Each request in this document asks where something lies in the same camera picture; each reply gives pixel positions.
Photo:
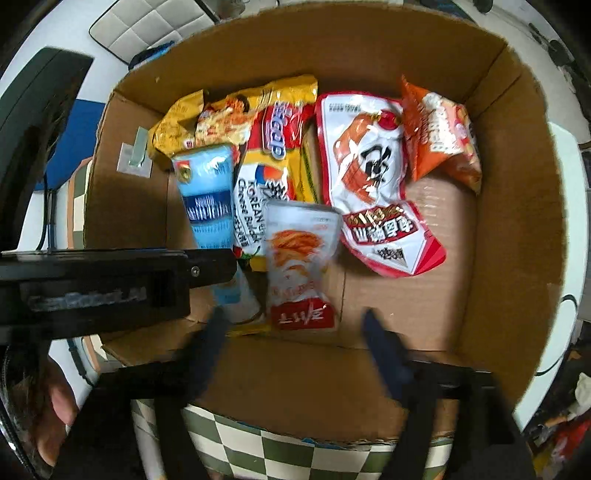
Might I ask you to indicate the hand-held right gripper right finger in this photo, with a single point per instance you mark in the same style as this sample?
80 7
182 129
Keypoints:
383 355

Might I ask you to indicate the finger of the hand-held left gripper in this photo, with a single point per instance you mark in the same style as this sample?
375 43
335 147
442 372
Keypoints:
210 267
37 120

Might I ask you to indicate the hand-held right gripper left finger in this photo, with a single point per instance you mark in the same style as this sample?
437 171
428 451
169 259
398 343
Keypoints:
210 355

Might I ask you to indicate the light blue wafer packet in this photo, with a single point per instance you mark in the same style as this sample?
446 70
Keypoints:
207 198

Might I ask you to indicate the cardboard box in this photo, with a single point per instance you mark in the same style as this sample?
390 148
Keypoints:
415 286

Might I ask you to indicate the white pouch with red end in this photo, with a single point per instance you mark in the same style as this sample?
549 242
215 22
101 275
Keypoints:
298 258

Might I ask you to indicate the yellow instant noodle packet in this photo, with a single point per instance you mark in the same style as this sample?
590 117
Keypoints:
272 157

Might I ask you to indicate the small yellow snack packet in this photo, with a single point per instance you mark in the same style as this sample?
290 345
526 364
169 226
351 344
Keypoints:
178 124

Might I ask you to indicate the large red white pouch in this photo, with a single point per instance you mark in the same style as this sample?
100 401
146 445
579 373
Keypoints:
364 175

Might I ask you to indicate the orange panda snack packet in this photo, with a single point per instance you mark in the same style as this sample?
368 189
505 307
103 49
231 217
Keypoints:
438 138

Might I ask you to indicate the person's left hand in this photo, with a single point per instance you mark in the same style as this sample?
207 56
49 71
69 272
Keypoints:
57 406

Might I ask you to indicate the blue cushion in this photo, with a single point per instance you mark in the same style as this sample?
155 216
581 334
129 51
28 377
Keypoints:
78 124

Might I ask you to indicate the green white checkered tablecloth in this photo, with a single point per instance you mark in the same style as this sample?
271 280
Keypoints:
277 457

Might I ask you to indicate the white padded chair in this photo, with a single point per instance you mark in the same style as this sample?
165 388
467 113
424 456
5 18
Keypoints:
147 27

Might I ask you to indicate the red bag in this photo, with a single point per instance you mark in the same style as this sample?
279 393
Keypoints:
570 438

